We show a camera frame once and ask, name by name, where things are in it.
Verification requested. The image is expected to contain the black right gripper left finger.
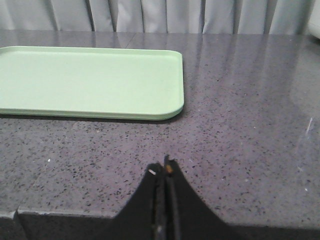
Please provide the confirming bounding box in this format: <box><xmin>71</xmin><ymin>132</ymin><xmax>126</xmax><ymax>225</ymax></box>
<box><xmin>111</xmin><ymin>163</ymin><xmax>165</xmax><ymax>240</ymax></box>

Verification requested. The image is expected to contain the white object at edge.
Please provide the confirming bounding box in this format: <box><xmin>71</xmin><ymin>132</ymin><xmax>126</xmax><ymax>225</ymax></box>
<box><xmin>307</xmin><ymin>0</ymin><xmax>320</xmax><ymax>39</ymax></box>

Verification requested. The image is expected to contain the light green plastic tray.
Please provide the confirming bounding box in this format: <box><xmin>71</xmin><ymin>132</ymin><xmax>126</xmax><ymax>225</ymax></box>
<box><xmin>0</xmin><ymin>46</ymin><xmax>185</xmax><ymax>121</ymax></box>

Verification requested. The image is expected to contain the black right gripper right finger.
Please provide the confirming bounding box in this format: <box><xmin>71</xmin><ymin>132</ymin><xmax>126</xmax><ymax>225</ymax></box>
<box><xmin>164</xmin><ymin>155</ymin><xmax>227</xmax><ymax>240</ymax></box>

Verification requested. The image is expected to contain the grey pleated curtain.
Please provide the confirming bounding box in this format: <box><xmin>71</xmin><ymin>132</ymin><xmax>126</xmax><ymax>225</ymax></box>
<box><xmin>0</xmin><ymin>0</ymin><xmax>314</xmax><ymax>35</ymax></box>

